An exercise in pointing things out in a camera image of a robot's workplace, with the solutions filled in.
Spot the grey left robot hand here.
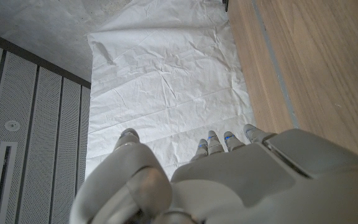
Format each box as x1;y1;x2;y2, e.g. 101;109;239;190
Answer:
68;123;358;224

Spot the white backdrop cloth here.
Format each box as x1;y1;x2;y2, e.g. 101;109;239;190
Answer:
85;0;257;181

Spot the round white ceiling sensor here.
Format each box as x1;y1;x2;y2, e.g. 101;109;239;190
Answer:
4;119;21;132

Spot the white ceiling slot vent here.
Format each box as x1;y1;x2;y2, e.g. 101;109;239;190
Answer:
0;141;18;224

